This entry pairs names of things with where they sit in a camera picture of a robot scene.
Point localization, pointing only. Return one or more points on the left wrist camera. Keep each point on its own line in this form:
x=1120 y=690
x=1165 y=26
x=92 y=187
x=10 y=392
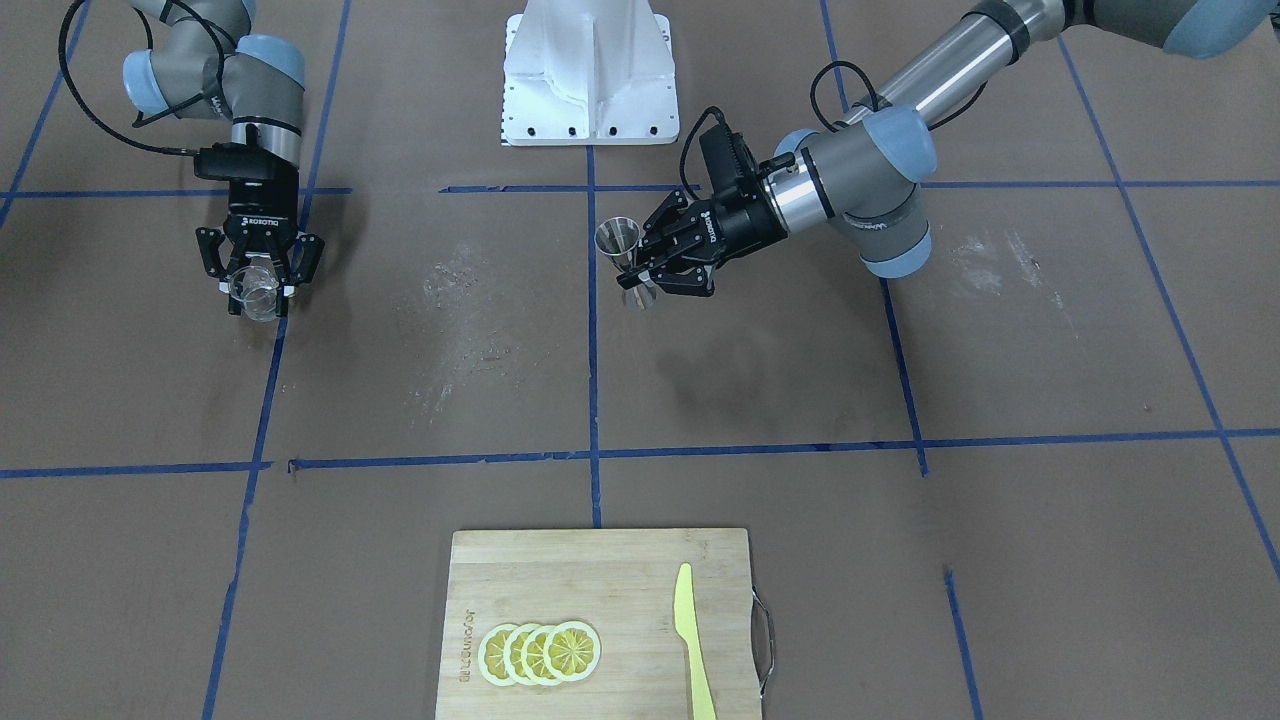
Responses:
x=732 y=169

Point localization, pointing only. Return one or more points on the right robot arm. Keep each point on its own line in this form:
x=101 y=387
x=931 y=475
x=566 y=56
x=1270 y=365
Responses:
x=213 y=66

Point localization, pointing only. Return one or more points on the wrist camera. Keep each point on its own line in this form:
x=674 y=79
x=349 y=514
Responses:
x=732 y=169
x=239 y=162

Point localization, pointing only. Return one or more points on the clear glass cup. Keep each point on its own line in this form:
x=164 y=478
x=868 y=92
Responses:
x=253 y=292

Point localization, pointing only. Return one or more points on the lemon slice front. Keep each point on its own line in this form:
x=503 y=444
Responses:
x=572 y=651

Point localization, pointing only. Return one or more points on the steel jigger measuring cup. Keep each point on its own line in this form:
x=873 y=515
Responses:
x=618 y=239

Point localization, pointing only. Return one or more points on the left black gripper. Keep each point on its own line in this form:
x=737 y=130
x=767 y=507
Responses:
x=732 y=222

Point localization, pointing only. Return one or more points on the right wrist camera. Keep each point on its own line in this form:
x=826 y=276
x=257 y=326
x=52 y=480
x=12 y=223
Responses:
x=239 y=162

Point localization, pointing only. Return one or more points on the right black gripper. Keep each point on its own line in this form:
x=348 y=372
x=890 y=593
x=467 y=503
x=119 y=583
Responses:
x=262 y=205

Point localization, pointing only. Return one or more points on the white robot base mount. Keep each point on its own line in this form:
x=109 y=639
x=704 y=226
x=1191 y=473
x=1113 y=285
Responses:
x=589 y=73

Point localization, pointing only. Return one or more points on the lemon slice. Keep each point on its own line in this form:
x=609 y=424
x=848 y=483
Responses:
x=514 y=656
x=532 y=656
x=493 y=652
x=572 y=651

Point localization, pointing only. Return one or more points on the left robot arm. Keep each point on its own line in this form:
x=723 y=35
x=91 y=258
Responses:
x=862 y=173

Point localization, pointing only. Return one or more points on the bamboo cutting board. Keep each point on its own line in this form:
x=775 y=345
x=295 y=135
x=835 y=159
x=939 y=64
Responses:
x=621 y=581

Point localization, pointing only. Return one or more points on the yellow plastic knife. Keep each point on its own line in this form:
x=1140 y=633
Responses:
x=686 y=626

